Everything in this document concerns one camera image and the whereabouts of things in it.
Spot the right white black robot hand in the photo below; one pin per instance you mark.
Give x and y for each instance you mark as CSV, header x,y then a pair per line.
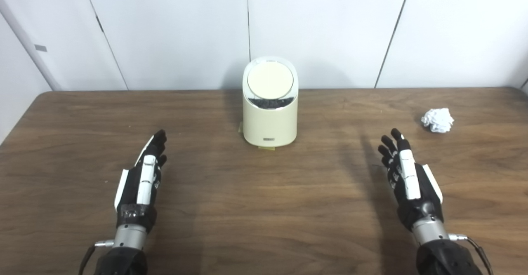
x,y
410,176

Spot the black bin liner bag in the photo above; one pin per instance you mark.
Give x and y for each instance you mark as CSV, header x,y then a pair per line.
x,y
270,103

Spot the cream-colored desktop trash bin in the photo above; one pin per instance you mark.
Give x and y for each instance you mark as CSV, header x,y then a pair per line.
x,y
270,124

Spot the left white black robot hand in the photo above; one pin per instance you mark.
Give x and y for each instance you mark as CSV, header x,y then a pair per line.
x,y
146,176

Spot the white paper ball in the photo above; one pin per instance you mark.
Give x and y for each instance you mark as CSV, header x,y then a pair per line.
x,y
437,119

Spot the round cream bin lid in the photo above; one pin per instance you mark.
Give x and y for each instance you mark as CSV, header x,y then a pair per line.
x,y
270,79

